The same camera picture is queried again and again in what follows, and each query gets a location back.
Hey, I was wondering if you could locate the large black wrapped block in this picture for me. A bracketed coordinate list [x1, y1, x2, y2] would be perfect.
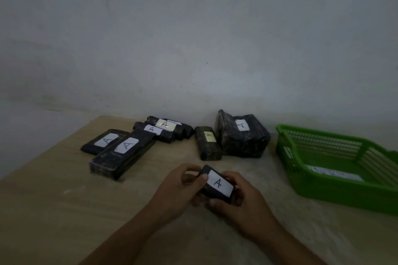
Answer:
[216, 109, 271, 158]

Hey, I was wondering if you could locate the black packet with yellow label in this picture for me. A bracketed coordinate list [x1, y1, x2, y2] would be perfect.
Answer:
[194, 126, 223, 161]

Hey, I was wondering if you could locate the white paper label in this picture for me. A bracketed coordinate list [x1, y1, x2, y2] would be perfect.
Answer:
[306, 164, 364, 182]

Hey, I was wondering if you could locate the green plastic basket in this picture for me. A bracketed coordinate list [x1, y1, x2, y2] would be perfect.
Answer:
[275, 123, 398, 216]

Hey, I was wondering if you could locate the black wrapped roll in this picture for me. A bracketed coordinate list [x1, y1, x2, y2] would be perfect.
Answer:
[146, 115, 187, 141]
[133, 121, 175, 144]
[169, 120, 195, 138]

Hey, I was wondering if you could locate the person's left hand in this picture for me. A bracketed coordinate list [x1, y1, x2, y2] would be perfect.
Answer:
[149, 163, 209, 229]

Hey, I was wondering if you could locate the person's right hand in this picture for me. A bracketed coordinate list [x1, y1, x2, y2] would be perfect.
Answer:
[208, 171, 278, 244]

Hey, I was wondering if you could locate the flat black wrapped packet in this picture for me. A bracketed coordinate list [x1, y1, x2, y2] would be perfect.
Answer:
[80, 129, 130, 155]

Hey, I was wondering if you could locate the small black packet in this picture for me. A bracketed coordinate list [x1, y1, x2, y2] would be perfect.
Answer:
[197, 164, 237, 205]

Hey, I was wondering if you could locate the person's left forearm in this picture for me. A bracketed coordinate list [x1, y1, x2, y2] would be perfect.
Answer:
[79, 207, 175, 265]

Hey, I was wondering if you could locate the person's right forearm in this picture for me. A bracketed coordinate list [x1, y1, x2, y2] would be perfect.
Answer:
[253, 221, 328, 265]

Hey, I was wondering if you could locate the long black wrapped box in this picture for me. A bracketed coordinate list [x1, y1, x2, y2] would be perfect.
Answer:
[89, 128, 157, 181]

